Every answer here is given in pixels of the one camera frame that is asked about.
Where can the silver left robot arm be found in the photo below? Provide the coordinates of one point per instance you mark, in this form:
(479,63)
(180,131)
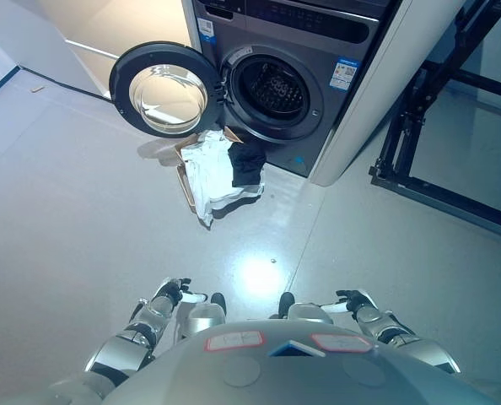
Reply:
(126,341)

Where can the blue energy label sticker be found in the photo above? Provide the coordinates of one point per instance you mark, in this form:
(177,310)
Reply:
(345,72)

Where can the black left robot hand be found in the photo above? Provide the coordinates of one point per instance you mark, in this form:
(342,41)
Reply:
(176,291)

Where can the black clothing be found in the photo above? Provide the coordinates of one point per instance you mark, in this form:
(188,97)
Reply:
(246,164)

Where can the grey front-load washing machine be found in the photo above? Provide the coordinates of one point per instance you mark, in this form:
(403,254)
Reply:
(314,141)

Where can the silver right robot leg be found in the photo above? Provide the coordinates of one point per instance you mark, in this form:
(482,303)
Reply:
(305,314)

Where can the brown cardboard box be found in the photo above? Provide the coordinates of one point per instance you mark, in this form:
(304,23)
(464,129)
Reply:
(186,185)

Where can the silver left robot leg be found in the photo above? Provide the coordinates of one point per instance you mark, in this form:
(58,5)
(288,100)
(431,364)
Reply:
(204,316)

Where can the grey robot torso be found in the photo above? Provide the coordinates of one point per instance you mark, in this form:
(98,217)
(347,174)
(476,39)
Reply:
(276,375)

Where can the silver robot leg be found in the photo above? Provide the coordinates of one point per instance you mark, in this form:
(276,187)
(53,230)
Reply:
(305,314)
(204,316)

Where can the round washing machine door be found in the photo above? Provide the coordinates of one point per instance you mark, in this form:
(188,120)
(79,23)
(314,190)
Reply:
(122,84)

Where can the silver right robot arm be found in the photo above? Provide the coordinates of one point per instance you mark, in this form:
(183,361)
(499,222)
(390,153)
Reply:
(406,337)

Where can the white clothing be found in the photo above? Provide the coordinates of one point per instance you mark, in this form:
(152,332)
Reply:
(204,169)

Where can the white barcode label sticker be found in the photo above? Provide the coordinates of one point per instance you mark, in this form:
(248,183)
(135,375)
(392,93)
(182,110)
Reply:
(208,28)

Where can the black metal frame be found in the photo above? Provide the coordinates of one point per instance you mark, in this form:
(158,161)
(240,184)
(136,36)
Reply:
(396,139)

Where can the cream white cabinet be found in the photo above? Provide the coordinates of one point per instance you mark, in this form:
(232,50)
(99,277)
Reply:
(107,25)

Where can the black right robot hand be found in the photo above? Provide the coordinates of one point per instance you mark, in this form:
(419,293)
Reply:
(353,300)

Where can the white cabinet side panel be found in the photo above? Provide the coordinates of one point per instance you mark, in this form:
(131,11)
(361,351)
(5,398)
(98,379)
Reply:
(381,105)

